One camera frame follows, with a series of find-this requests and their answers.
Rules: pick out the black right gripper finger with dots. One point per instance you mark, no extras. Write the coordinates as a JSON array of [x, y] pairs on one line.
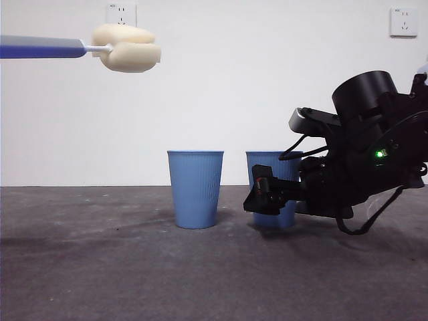
[[267, 197]]

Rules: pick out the blue ribbed plastic cup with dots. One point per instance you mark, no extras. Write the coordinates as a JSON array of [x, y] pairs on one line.
[[195, 190], [264, 158]]

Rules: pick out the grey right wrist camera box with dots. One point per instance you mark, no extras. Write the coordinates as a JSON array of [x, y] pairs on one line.
[[301, 118]]

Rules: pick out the white wall socket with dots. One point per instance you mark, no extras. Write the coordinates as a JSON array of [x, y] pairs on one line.
[[403, 22], [128, 13]]

